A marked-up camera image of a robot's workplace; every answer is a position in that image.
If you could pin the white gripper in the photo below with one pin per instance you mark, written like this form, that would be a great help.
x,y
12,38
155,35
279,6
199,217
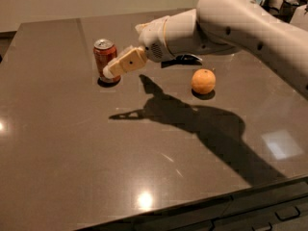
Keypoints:
x,y
153,39

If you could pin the red coke can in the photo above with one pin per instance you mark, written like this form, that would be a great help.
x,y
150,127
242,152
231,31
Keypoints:
x,y
104,51

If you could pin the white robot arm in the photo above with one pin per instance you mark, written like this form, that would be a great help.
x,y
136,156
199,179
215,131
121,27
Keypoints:
x,y
220,27

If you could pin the blue chip bag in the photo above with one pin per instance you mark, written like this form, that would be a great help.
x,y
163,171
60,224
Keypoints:
x,y
183,59

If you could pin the orange fruit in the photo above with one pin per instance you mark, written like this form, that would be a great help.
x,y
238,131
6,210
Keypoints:
x,y
203,81

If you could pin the black wire basket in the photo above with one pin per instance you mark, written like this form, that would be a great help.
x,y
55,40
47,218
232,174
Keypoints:
x,y
277,8

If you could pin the dark drawer front with handles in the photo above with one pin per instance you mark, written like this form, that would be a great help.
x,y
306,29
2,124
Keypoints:
x,y
279,207

